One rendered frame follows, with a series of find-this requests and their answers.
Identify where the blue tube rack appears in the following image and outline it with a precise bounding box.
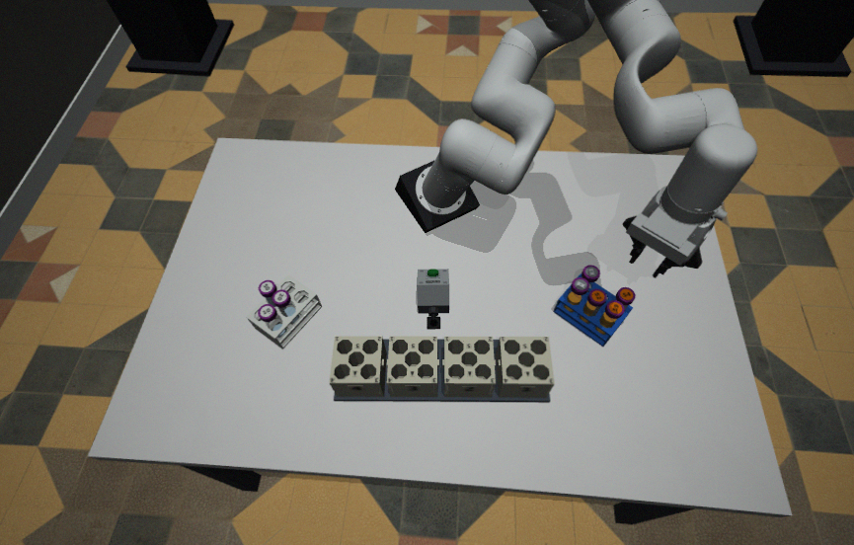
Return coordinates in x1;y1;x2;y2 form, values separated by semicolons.
554;283;632;347

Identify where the beige bucket adapter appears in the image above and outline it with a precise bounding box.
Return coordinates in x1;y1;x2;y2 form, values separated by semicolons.
442;337;496;398
387;337;439;397
329;337;387;397
496;337;555;398

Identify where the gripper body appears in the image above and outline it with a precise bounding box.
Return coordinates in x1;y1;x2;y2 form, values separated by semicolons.
642;186;717;263

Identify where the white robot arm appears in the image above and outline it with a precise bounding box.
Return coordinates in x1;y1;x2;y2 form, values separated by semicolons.
416;0;757;266

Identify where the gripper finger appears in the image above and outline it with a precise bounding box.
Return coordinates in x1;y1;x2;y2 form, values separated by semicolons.
653;248;702;278
623;215;646;264

